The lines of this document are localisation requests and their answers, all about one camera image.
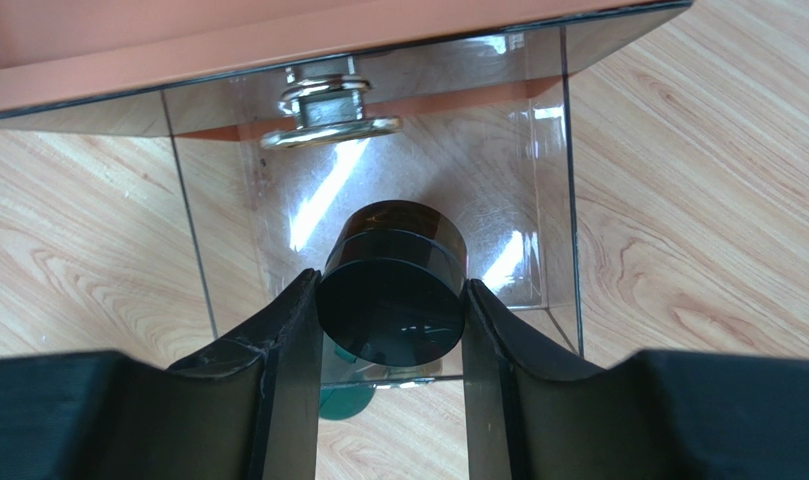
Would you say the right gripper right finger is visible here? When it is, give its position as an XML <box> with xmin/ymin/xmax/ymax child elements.
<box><xmin>462</xmin><ymin>280</ymin><xmax>809</xmax><ymax>479</ymax></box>

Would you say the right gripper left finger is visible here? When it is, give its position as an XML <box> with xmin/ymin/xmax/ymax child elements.
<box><xmin>0</xmin><ymin>269</ymin><xmax>322</xmax><ymax>479</ymax></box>

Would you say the dark green round compact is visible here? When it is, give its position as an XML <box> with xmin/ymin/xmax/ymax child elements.
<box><xmin>319</xmin><ymin>338</ymin><xmax>375</xmax><ymax>421</ymax></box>

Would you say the black round compact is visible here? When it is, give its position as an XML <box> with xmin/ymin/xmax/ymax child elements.
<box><xmin>316</xmin><ymin>200</ymin><xmax>468</xmax><ymax>367</ymax></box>

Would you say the clear bottom drawer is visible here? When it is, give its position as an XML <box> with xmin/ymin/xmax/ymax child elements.
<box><xmin>164</xmin><ymin>28</ymin><xmax>583</xmax><ymax>386</ymax></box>

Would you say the orange drawer box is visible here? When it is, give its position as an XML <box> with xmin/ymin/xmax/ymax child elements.
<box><xmin>0</xmin><ymin>1</ymin><xmax>689</xmax><ymax>140</ymax></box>

